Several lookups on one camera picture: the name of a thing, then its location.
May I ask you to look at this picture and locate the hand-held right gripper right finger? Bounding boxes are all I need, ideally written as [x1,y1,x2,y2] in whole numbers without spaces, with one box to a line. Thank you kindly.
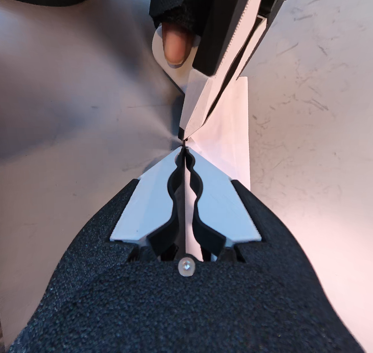
[185,146,262,262]

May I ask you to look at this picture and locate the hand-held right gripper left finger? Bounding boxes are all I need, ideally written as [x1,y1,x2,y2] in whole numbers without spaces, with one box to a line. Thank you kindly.
[109,146,186,261]

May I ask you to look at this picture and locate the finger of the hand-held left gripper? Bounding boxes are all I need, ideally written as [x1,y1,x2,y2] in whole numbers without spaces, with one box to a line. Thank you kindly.
[178,0,265,140]
[202,16,268,125]

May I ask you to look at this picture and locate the white paper sheet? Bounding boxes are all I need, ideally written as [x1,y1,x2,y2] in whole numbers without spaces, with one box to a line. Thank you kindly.
[184,77,252,261]

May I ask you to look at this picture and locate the grey desk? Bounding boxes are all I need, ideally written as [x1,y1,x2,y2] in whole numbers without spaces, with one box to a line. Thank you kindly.
[0,0,373,353]

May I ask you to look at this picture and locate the person's left hand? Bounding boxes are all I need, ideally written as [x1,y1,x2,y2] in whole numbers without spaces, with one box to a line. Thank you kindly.
[161,22,195,66]

